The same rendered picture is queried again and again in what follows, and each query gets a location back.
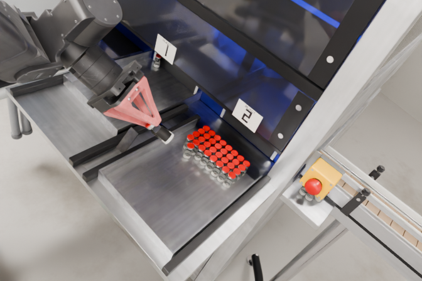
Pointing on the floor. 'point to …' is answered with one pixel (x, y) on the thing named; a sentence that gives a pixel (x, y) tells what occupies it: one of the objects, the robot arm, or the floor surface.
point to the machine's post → (334, 102)
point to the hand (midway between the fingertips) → (152, 121)
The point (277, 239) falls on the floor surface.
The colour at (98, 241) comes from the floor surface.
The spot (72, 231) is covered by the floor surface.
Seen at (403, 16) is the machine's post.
